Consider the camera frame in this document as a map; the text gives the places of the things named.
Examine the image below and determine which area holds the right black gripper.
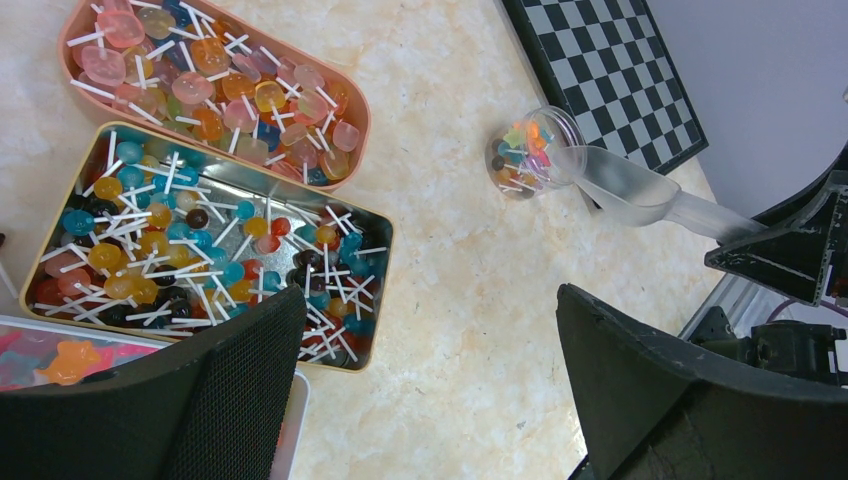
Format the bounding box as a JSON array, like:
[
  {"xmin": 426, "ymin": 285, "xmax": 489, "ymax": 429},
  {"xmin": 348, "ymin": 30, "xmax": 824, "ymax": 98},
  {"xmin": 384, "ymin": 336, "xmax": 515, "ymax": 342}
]
[{"xmin": 689, "ymin": 148, "xmax": 847, "ymax": 388}]

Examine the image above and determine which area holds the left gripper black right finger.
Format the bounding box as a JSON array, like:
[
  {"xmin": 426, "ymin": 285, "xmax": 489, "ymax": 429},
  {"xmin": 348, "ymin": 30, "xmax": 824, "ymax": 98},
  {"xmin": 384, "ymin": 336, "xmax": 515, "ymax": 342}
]
[{"xmin": 556, "ymin": 284, "xmax": 847, "ymax": 479}]

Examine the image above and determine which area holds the stray brown lollipop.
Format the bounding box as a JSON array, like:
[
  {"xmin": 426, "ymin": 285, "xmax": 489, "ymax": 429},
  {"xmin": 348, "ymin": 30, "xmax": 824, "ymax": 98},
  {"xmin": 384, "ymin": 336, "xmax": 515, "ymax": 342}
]
[{"xmin": 0, "ymin": 233, "xmax": 19, "ymax": 299}]

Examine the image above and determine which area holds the gold lollipop tin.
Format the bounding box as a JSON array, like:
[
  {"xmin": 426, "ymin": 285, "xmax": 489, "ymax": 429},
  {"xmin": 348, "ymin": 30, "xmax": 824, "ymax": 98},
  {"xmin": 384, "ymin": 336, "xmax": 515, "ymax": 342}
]
[{"xmin": 21, "ymin": 122, "xmax": 393, "ymax": 372}]

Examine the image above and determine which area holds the pink candy tin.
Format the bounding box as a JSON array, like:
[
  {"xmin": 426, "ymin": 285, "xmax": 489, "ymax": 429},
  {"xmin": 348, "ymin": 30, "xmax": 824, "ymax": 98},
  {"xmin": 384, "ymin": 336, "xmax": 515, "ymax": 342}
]
[{"xmin": 58, "ymin": 1, "xmax": 371, "ymax": 191}]

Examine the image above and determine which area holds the black white chessboard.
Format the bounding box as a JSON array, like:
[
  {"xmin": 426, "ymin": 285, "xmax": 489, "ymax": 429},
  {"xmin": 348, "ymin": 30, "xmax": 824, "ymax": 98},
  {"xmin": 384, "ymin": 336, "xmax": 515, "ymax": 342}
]
[{"xmin": 503, "ymin": 0, "xmax": 708, "ymax": 174}]

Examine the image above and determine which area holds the clear plastic scoop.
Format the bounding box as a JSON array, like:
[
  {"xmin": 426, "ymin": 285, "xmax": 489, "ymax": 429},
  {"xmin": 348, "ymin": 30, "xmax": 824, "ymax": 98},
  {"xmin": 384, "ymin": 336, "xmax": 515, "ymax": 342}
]
[{"xmin": 551, "ymin": 146, "xmax": 765, "ymax": 243}]

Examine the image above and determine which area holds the white star candy tin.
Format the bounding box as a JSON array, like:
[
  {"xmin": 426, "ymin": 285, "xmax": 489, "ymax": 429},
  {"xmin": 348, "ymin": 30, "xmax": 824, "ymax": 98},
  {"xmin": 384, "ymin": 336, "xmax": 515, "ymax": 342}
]
[{"xmin": 1, "ymin": 315, "xmax": 310, "ymax": 479}]

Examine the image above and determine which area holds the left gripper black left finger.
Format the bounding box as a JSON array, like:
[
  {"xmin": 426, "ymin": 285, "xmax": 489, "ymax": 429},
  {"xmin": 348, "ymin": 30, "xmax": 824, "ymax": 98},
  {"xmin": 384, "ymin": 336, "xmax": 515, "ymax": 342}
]
[{"xmin": 1, "ymin": 286, "xmax": 306, "ymax": 479}]

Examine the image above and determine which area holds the clear glass jar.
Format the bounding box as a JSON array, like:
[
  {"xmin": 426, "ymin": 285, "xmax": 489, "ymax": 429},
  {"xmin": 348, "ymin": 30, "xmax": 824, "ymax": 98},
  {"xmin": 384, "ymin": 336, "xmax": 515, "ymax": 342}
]
[{"xmin": 485, "ymin": 106, "xmax": 587, "ymax": 200}]

